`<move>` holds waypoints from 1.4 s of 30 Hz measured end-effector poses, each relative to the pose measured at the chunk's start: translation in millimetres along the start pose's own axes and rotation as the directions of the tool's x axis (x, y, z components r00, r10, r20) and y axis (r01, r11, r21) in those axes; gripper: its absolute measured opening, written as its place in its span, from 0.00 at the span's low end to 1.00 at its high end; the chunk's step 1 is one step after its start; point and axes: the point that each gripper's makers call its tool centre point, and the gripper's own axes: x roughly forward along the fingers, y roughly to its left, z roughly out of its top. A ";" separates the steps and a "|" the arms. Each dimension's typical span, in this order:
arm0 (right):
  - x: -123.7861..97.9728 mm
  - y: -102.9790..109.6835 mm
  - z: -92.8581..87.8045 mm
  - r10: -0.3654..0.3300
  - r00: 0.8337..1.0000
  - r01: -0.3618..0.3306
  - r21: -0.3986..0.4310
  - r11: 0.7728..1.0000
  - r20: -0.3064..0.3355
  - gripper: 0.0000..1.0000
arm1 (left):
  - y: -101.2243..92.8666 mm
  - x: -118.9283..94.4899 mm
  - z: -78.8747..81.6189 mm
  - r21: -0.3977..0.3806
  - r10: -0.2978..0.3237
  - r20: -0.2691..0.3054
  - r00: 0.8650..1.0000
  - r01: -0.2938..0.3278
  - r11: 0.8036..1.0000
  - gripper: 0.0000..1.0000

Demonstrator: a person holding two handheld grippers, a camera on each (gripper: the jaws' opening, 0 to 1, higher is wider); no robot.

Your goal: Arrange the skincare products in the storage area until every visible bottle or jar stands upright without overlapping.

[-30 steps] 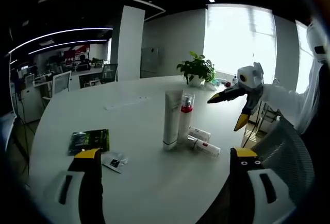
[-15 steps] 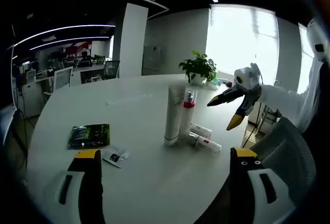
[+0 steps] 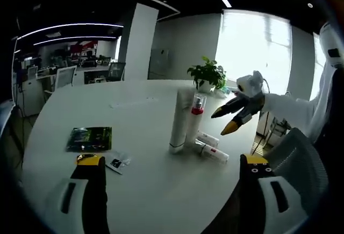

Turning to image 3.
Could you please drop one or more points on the small clear skincare sachet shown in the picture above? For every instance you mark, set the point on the small clear skincare sachet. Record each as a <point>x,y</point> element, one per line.
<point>117,162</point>

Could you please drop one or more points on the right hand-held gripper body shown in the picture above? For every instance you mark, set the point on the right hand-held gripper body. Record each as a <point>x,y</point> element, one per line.
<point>252,86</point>

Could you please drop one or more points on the tall white skincare tube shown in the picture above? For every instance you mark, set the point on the tall white skincare tube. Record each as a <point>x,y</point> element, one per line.
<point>178,121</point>

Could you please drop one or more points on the dark mesh office chair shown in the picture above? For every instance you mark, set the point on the dark mesh office chair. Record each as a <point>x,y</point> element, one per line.
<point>117,70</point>

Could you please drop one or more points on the person's white coat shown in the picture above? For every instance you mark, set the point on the person's white coat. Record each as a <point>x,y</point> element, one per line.
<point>322,96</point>

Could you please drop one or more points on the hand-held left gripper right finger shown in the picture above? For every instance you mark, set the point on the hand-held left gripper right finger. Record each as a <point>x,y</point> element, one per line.
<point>252,204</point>

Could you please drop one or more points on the grey cabinet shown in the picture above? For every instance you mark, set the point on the grey cabinet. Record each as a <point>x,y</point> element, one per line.
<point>160,63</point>

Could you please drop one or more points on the teal packet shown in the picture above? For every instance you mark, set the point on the teal packet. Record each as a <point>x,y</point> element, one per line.
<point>225,91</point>

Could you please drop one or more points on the grey mesh office chair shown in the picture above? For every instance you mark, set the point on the grey mesh office chair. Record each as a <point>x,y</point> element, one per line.
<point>298,158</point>

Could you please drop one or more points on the small clear-capped skincare bottle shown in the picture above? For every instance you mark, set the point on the small clear-capped skincare bottle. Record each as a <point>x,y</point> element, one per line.
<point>208,138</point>
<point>215,152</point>

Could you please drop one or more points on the potted green plant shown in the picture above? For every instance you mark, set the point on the potted green plant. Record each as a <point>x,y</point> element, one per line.
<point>207,72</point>

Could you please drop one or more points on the large red-ringed skincare bottle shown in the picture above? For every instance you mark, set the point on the large red-ringed skincare bottle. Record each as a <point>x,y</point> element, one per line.
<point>194,126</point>

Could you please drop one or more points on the small white office chair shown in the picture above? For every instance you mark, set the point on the small white office chair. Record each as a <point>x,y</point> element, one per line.
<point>32,72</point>

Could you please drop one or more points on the large green skincare sachet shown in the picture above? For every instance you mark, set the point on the large green skincare sachet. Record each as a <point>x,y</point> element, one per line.
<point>88,138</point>

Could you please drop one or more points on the white worn device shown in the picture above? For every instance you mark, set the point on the white worn device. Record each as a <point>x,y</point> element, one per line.
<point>329,40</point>

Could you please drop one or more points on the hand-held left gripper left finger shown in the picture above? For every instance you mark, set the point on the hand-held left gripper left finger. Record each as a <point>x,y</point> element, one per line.
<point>94,191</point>

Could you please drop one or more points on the grey metal rack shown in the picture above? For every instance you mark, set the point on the grey metal rack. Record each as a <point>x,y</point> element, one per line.
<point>276,129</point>

